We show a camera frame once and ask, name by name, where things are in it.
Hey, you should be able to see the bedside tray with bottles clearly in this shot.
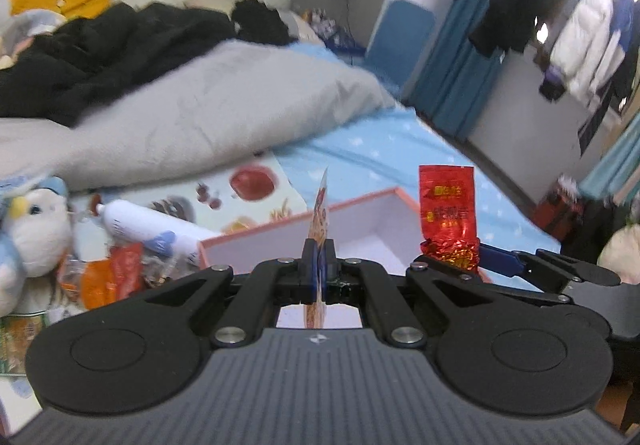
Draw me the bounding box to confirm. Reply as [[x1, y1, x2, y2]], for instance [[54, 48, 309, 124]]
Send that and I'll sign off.
[[302, 9, 367, 56]]

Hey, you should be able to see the orange snack packet pile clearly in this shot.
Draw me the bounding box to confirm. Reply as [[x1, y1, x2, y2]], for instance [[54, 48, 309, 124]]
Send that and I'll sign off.
[[56, 243, 166, 309]]

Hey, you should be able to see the black clothing heap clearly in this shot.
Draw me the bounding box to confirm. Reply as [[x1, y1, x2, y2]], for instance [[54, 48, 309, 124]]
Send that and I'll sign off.
[[1, 2, 235, 127]]

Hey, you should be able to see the pink storage box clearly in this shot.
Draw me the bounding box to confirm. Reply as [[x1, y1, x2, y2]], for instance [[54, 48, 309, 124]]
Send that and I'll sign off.
[[197, 186, 497, 331]]

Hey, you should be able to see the white cylindrical bottle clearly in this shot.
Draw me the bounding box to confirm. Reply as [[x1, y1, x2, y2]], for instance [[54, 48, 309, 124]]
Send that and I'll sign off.
[[94, 199, 221, 265]]

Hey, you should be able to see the grey duvet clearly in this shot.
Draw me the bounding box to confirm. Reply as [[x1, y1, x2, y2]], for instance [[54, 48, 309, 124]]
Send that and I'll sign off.
[[1, 41, 396, 191]]

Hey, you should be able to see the penguin plush toy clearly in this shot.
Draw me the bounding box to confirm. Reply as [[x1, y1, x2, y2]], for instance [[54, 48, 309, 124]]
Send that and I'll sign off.
[[1, 176, 73, 316]]

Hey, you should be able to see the thin orange snack packet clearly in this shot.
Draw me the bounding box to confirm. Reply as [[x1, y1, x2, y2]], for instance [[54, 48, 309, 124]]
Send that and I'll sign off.
[[304, 170, 329, 329]]

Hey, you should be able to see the hanging white puffer jacket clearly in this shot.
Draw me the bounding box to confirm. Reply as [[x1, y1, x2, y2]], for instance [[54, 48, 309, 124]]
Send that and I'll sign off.
[[550, 0, 618, 98]]

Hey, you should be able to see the red foil tea packet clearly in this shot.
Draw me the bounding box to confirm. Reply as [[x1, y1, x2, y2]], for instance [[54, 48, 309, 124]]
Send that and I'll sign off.
[[419, 165, 480, 273]]

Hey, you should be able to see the small black garment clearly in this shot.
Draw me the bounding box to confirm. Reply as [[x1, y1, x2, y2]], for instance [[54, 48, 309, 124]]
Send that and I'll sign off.
[[231, 0, 294, 46]]

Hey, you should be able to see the blue curtain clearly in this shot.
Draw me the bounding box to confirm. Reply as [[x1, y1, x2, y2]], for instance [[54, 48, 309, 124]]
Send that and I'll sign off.
[[408, 0, 502, 141]]

